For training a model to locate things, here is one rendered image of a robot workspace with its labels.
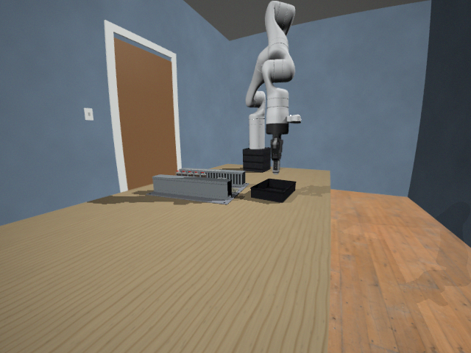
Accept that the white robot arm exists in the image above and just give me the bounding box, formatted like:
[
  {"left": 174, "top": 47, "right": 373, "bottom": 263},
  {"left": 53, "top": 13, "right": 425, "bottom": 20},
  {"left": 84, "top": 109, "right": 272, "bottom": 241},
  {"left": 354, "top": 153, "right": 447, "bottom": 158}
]
[{"left": 245, "top": 1, "right": 301, "bottom": 149}]

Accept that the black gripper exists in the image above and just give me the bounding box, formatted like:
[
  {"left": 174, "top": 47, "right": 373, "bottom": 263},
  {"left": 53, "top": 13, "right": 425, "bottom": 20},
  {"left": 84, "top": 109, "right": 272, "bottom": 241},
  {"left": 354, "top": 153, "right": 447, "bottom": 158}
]
[{"left": 266, "top": 124, "right": 288, "bottom": 172}]

